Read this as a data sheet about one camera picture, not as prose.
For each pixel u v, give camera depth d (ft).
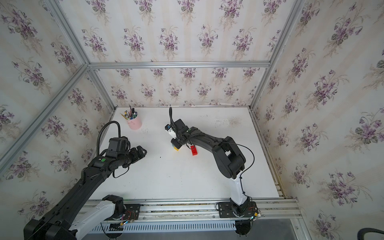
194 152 3.06
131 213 2.35
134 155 2.35
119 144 2.02
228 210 2.40
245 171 1.71
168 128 2.74
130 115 3.39
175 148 2.72
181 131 2.40
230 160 1.66
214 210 2.46
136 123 3.34
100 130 3.55
